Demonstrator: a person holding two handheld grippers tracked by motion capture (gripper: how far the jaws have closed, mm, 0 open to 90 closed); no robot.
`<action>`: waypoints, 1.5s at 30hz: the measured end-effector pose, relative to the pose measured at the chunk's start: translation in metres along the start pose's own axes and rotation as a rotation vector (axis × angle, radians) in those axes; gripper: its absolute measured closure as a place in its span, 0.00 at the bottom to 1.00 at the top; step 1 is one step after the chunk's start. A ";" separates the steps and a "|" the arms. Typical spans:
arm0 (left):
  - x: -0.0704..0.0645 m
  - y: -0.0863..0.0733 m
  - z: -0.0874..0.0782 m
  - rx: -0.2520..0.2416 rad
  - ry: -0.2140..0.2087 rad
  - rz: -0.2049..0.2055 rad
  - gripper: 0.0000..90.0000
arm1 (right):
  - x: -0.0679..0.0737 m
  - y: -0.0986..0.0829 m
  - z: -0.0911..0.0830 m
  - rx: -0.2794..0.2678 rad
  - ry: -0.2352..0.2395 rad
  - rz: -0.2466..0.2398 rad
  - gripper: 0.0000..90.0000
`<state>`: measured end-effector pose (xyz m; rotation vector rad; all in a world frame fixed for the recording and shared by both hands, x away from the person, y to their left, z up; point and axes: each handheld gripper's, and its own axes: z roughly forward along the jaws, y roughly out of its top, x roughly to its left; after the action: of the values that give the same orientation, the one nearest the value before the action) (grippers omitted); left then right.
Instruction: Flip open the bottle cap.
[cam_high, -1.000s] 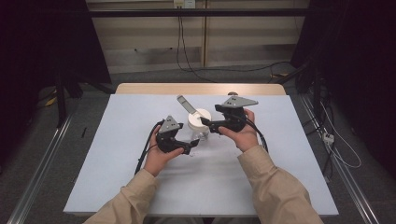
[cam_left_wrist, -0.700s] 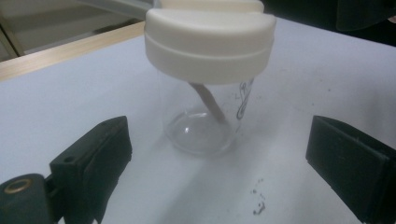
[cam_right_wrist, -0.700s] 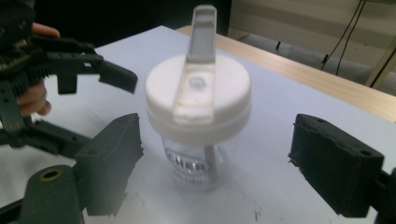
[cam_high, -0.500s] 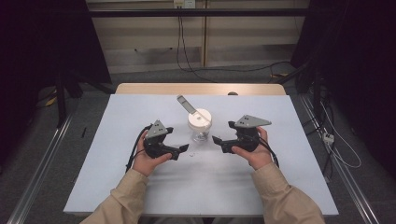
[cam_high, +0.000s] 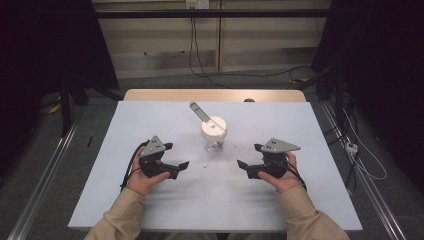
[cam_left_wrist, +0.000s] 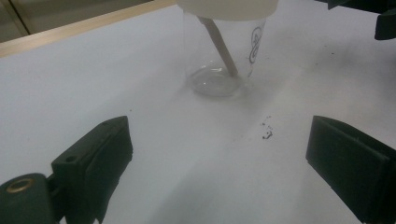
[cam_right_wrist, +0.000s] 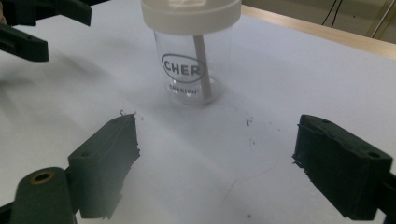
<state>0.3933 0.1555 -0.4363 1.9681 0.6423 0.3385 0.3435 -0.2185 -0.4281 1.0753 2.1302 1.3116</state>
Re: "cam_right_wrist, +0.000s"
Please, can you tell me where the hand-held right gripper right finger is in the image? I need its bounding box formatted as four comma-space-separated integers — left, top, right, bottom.
291, 113, 394, 221

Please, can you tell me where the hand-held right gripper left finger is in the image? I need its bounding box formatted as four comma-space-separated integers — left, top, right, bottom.
67, 113, 141, 220

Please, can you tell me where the clear plastic jar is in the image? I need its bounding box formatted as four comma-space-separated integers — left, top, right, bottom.
152, 26, 233, 106

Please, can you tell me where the white jar lid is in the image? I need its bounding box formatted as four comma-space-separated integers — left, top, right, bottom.
140, 0, 243, 36

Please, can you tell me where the white table board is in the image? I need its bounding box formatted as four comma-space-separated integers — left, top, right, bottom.
0, 12, 396, 224

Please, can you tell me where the wooden table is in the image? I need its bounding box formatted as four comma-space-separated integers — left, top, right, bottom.
241, 4, 396, 61

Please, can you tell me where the black wall cable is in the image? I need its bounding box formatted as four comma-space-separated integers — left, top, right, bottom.
320, 0, 339, 27
330, 0, 345, 28

